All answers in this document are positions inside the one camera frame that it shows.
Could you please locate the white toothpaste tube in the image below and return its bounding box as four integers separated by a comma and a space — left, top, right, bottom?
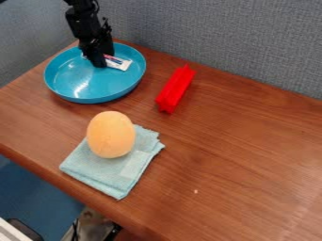
81, 53, 135, 72

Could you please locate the red plastic block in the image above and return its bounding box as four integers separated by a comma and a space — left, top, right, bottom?
156, 65, 197, 114

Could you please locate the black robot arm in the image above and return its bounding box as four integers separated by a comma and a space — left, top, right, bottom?
63, 0, 115, 68

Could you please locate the orange egg-shaped ball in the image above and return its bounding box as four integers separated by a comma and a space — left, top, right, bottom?
87, 111, 137, 158

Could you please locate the metal table leg bracket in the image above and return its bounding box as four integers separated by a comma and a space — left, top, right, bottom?
61, 207, 122, 241

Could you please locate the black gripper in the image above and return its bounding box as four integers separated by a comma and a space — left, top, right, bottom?
66, 8, 115, 68

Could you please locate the light blue folded cloth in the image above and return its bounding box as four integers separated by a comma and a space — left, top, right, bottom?
59, 125, 165, 201

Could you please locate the blue plate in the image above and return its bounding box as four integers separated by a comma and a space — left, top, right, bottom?
43, 43, 146, 104

